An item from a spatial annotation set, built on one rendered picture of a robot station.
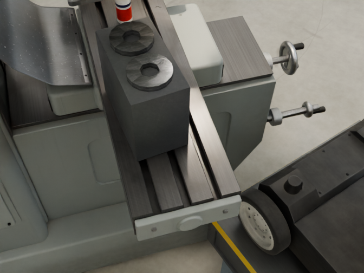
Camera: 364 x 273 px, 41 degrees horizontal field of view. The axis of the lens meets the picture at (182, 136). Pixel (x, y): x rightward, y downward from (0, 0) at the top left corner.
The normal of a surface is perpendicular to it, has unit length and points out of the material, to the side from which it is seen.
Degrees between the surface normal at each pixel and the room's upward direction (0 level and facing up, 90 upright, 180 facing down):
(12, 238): 79
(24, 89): 0
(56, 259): 68
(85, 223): 0
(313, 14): 0
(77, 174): 90
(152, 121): 90
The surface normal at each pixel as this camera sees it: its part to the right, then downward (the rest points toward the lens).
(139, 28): 0.01, -0.59
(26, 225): 0.28, 0.76
